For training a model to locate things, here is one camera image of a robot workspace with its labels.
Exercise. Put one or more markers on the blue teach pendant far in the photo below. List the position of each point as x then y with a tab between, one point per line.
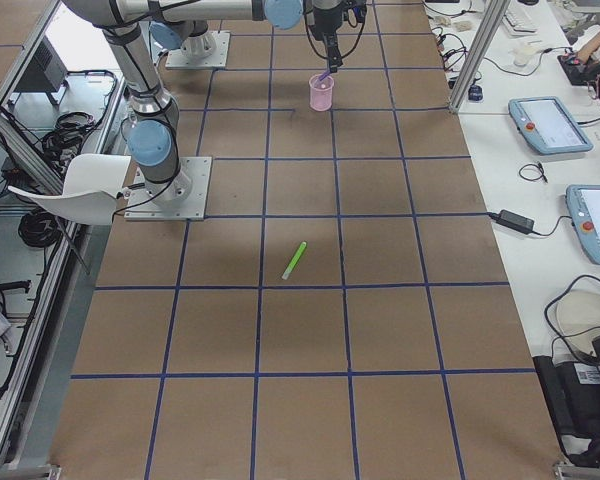
547	126

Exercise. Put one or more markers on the black power brick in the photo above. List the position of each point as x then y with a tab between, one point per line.
572	393

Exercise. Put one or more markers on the black power adapter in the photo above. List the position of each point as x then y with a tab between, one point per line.
513	221

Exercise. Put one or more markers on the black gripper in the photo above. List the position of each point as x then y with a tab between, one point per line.
324	19

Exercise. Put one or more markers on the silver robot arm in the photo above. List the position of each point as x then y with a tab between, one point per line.
115	15
152	141

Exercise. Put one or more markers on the blue teach pendant near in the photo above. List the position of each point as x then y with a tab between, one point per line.
583	204

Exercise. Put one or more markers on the white plastic chair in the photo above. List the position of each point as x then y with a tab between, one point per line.
91	185

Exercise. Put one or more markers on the blue teach pendant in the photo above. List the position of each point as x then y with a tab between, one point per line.
583	204
547	126

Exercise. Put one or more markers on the pink mesh cup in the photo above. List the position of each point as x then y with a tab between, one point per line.
321	96

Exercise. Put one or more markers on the aluminium frame post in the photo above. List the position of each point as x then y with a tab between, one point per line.
492	17

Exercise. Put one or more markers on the purple marker pen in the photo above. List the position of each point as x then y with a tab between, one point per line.
322	77

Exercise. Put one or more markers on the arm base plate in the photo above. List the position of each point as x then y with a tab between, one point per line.
207	51
184	198

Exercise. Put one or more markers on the green marker pen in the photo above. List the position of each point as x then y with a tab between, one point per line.
294	260

